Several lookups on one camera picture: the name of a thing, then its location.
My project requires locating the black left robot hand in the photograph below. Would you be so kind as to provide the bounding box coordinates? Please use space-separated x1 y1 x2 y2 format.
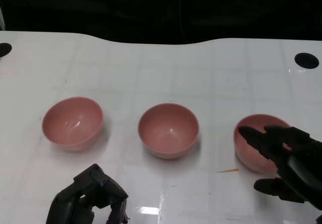
45 163 129 224

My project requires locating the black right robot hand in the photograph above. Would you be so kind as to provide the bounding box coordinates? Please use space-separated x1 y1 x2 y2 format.
237 125 322 209

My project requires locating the pink plastic bowl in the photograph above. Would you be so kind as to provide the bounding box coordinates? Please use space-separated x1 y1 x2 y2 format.
41 96 104 152
137 103 200 159
233 113 294 174

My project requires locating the black backdrop cloth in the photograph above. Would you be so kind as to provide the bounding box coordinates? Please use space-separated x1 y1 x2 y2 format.
0 0 322 45

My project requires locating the black round cable grommet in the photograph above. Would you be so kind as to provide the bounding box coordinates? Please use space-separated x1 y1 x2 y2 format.
0 43 13 58
294 52 319 69

